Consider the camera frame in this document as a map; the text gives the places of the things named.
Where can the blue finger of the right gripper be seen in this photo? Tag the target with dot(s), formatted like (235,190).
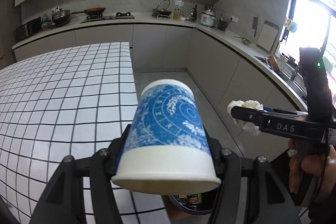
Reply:
(249,119)
(282,111)

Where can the kitchen cleaver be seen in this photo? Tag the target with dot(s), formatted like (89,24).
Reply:
(255,25)

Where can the blue patterned paper cup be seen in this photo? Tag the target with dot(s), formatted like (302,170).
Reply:
(166,150)

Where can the dark glass bottle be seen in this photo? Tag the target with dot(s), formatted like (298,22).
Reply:
(193,15)

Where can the frying pan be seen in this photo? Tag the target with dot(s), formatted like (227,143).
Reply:
(96,11)

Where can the white rice cooker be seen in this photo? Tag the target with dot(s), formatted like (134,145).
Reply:
(207,18)

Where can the black plastic bucket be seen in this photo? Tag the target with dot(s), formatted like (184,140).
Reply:
(208,200)

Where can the cutting board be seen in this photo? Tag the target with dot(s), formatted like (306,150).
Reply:
(267,36)

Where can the sink faucet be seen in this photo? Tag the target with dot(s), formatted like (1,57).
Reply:
(295,66)

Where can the orange juice jar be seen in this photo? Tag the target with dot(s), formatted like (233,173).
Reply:
(176,14)

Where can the white tissue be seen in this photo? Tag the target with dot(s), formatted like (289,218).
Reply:
(249,104)

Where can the lidded wok pot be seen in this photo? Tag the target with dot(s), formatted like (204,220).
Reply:
(61,16)

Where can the gas stove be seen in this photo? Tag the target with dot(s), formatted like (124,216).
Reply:
(101,17)

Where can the black microwave oven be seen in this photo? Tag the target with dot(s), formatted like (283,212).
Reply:
(29,29)

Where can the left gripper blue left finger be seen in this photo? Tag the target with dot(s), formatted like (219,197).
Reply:
(103,166)

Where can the person's right hand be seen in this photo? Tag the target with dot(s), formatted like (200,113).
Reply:
(313,164)

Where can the black utensil holder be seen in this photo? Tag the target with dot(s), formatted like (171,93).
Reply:
(223,23)

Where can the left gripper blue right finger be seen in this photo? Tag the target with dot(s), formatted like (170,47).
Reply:
(227,168)

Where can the brown wooden stool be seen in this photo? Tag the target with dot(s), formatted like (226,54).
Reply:
(172,211)

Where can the black drink can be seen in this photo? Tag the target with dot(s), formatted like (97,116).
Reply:
(190,200)

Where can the green ceramic vase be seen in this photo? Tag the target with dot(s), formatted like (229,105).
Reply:
(45,22)

